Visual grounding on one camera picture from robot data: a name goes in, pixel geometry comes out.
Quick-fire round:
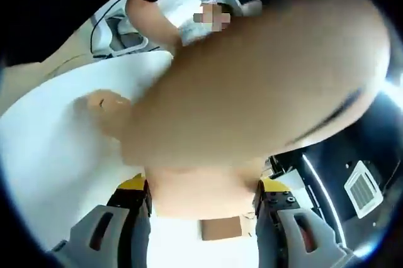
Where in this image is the white chair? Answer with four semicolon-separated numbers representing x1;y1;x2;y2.
91;13;150;59

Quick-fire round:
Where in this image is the black cable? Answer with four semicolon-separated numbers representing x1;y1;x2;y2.
90;0;132;55

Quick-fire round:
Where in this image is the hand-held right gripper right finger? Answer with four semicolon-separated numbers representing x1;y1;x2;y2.
254;177;358;268

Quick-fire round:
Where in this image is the ceiling air vent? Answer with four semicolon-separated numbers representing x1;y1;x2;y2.
344;160;384;220

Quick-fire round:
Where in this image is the pale pink item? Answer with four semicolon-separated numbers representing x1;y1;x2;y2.
145;164;262;219

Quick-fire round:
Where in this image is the brown paper box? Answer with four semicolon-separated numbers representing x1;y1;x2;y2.
75;0;393;174

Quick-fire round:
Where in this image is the ceiling light strip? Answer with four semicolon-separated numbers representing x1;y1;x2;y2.
300;154;346;250

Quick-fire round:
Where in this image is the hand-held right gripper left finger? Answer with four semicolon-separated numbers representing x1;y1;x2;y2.
47;172;154;268

